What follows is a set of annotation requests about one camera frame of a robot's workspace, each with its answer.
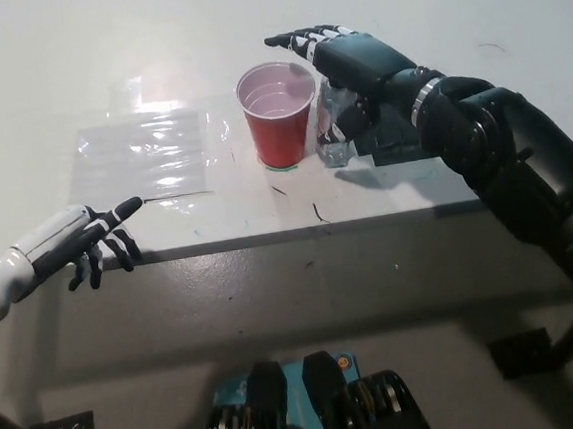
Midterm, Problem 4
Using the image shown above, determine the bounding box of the grey laminated sheet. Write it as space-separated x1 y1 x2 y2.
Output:
60 109 216 216

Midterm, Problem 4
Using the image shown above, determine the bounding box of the clear soap bottle black pump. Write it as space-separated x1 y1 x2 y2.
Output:
309 71 360 171

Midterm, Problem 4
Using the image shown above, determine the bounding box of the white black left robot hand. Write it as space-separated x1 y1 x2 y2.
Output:
3 195 151 303

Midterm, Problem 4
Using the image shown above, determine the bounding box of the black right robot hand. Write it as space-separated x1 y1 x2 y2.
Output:
263 15 430 151

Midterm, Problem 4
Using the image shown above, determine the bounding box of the red plastic cup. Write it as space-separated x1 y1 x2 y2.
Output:
232 58 324 174

